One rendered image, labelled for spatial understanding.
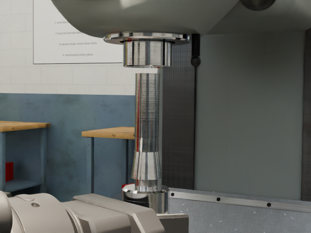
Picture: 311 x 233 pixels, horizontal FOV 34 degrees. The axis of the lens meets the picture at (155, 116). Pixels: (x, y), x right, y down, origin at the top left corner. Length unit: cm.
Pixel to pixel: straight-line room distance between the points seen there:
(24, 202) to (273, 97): 52
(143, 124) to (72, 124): 515
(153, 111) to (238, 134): 38
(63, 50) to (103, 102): 76
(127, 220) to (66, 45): 528
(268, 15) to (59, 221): 32
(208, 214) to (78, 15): 51
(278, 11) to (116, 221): 29
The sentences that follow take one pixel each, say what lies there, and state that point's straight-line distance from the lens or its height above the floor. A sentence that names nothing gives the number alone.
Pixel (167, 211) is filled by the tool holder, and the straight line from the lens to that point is 50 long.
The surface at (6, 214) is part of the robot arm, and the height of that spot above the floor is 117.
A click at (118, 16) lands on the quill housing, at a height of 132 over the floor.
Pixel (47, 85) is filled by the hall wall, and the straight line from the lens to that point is 583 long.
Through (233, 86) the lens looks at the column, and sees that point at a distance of 85.
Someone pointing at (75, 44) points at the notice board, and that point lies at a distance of 563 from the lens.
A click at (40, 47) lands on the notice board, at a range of 591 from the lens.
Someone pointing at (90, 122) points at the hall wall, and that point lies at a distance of 551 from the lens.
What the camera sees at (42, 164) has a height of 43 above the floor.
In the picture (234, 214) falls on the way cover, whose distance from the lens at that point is 85.
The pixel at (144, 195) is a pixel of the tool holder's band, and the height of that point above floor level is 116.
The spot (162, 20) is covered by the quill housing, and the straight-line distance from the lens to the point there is 43.
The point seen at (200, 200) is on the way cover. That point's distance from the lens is 88.
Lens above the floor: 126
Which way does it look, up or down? 3 degrees down
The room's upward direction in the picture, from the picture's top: 1 degrees clockwise
